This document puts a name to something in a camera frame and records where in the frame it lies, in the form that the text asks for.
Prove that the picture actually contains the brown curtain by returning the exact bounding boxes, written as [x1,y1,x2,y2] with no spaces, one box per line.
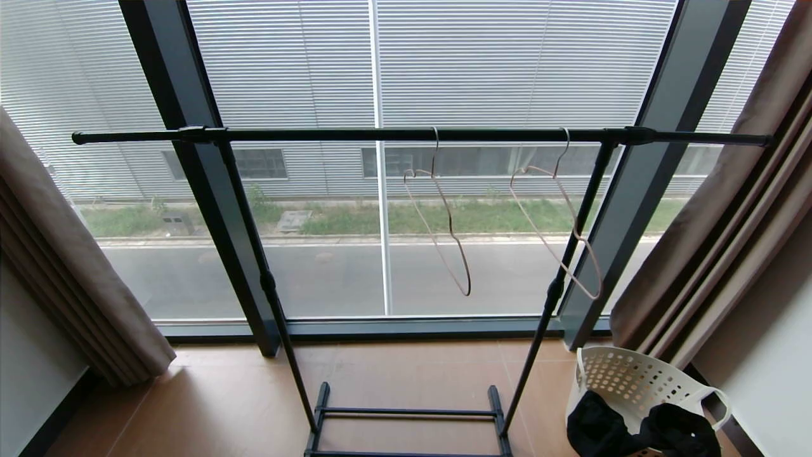
[0,108,177,388]
[610,0,812,372]

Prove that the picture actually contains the window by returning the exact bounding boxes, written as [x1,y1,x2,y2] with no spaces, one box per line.
[0,0,797,353]

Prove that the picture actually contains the white laundry basket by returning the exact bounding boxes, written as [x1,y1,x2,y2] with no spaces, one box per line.
[565,346,732,457]

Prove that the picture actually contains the black garment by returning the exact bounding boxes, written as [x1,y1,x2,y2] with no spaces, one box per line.
[566,390,643,457]

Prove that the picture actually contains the black clothes rack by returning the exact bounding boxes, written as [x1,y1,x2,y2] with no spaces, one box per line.
[72,126,775,457]

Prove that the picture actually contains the black shorts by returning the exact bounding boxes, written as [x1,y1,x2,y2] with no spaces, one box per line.
[638,402,722,457]

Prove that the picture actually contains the pink clothes hanger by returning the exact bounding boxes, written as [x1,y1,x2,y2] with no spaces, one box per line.
[509,127,603,301]
[403,127,472,297]

